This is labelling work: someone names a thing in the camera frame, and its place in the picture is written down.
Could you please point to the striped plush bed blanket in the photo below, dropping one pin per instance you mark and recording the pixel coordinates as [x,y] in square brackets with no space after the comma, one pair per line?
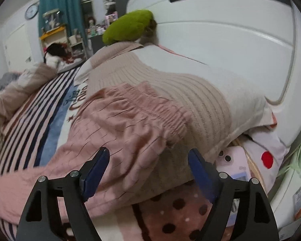
[41,125]

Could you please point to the pink checked pants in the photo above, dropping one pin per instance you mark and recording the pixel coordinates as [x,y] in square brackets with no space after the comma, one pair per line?
[133,122]

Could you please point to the white bed headboard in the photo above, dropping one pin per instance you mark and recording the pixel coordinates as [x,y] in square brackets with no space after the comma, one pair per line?
[257,39]

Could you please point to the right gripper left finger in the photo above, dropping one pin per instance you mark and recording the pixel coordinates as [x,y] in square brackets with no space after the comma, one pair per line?
[41,218]

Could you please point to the pink phone on bed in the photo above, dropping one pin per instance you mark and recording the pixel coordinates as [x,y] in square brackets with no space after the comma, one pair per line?
[233,161]

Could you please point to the white door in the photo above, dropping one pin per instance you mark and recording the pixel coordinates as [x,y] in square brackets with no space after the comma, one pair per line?
[18,51]

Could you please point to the teal curtain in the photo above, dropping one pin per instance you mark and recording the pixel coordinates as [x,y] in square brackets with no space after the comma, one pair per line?
[71,15]

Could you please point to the yellow white shelf cabinet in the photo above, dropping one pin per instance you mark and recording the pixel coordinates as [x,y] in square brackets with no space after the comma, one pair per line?
[56,35]

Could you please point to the round wall clock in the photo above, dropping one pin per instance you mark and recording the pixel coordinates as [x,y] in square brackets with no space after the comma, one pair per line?
[31,11]

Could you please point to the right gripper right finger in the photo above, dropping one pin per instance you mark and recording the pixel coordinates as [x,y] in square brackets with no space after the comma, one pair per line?
[254,220]

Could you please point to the crumpled beige grey duvet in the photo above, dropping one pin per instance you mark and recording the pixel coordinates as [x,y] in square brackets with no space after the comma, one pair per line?
[13,96]

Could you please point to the glass display case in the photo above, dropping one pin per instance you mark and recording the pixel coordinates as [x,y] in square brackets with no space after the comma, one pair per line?
[51,19]

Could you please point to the mannequin head with wig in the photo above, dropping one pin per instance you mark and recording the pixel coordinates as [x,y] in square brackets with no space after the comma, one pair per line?
[92,25]

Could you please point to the beige striped pillow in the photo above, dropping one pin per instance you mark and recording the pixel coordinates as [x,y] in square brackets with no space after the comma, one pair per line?
[223,106]

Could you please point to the green plush toy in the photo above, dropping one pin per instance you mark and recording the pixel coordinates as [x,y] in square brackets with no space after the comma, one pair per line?
[130,27]

